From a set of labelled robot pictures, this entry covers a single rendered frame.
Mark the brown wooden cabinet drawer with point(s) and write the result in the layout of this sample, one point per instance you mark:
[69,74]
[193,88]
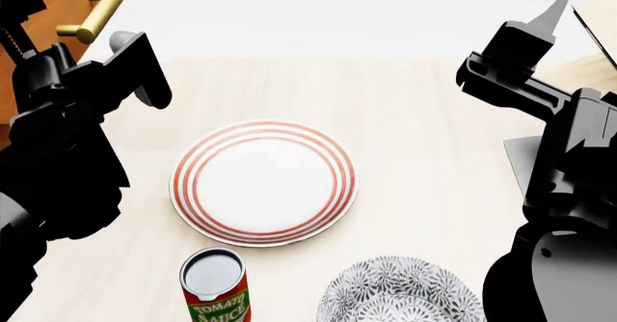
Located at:
[67,4]

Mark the brown wooden cabinet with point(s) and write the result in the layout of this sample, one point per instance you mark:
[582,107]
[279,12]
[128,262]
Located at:
[6,94]

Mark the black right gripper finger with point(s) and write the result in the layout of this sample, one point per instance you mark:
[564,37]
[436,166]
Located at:
[528,43]

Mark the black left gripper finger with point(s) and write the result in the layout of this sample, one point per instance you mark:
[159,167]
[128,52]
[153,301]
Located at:
[14,7]
[147,72]

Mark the tomato sauce can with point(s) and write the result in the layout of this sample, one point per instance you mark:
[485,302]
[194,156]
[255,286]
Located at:
[215,286]

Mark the white plate with red rings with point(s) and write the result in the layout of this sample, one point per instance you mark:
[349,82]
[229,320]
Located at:
[264,183]

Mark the grey floral patterned bowl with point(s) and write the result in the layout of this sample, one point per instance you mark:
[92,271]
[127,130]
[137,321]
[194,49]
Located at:
[400,293]

